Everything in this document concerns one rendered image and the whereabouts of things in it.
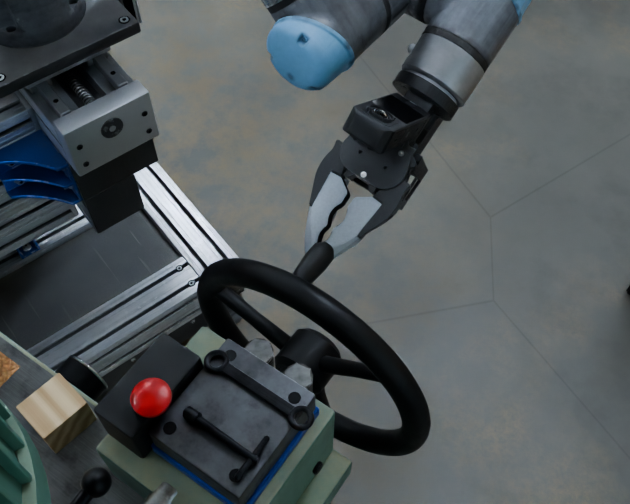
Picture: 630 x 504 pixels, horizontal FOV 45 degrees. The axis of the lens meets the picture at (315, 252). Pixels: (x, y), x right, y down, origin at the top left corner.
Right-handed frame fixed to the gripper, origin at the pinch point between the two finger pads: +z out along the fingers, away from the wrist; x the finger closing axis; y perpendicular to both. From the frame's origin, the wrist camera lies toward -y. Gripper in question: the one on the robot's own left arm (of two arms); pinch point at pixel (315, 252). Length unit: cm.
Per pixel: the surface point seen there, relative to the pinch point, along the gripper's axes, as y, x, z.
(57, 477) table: -14.4, 3.9, 27.5
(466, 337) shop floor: 103, -12, 0
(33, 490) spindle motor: -44.6, -7.9, 13.3
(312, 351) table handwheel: 2.5, -4.9, 8.6
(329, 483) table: -6.0, -14.5, 16.0
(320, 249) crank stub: -2.9, -1.1, -0.6
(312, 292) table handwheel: -7.4, -3.9, 2.9
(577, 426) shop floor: 99, -41, 3
